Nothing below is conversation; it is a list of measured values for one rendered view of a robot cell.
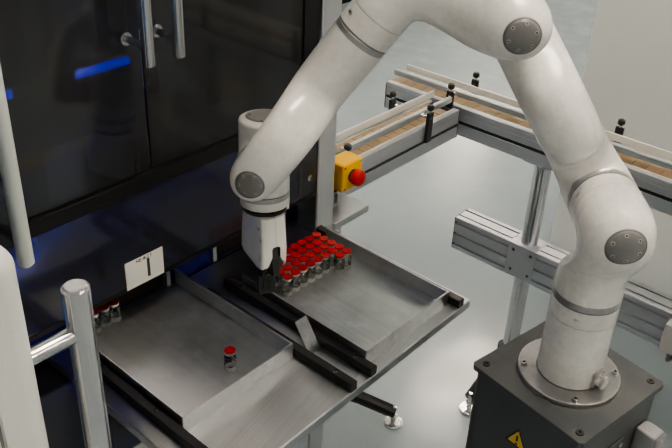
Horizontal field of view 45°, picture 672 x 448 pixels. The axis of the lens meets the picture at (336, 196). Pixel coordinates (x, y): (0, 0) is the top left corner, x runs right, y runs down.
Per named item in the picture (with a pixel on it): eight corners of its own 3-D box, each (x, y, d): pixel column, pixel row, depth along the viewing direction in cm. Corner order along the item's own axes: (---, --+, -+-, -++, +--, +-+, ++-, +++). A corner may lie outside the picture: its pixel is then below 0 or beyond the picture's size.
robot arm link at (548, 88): (593, 265, 138) (573, 215, 152) (663, 236, 134) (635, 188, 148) (461, 12, 117) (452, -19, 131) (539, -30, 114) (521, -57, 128)
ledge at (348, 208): (292, 209, 204) (292, 202, 203) (327, 191, 213) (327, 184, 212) (334, 230, 196) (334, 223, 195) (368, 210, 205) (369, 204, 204)
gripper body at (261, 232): (233, 191, 142) (234, 247, 147) (255, 217, 133) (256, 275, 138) (273, 184, 145) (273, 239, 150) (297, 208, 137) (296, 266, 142)
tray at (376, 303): (242, 288, 172) (241, 274, 170) (326, 240, 189) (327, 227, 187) (365, 365, 152) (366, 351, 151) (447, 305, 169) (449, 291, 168)
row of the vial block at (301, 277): (279, 293, 170) (280, 275, 168) (338, 259, 182) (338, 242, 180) (287, 298, 169) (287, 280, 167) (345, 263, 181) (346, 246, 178)
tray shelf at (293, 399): (46, 360, 153) (44, 352, 152) (304, 221, 199) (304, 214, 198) (217, 506, 126) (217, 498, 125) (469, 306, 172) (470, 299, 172)
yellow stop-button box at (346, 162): (319, 183, 196) (320, 156, 192) (339, 173, 201) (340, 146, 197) (343, 194, 192) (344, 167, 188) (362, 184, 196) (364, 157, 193)
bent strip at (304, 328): (293, 346, 156) (294, 321, 153) (304, 338, 158) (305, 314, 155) (350, 382, 149) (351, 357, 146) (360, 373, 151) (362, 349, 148)
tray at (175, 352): (68, 340, 155) (66, 325, 154) (176, 282, 173) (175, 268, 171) (183, 433, 136) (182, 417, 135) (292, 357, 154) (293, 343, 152)
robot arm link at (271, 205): (231, 182, 140) (232, 197, 141) (250, 203, 133) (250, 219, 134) (276, 173, 144) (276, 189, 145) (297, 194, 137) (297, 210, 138)
